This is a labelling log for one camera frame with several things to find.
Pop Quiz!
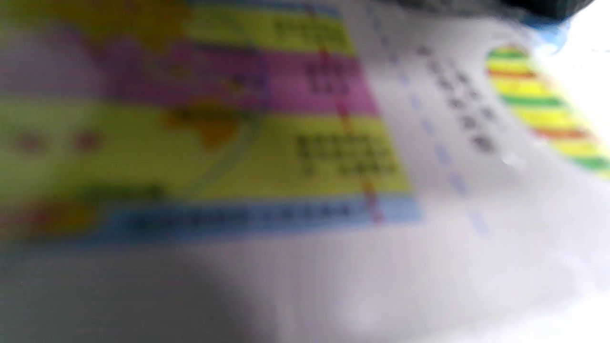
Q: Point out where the person's left hand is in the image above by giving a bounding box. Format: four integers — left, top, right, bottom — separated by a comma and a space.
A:
496, 0, 596, 20

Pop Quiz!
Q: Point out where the colourful world map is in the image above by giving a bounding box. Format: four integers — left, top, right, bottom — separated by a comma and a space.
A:
0, 0, 610, 343

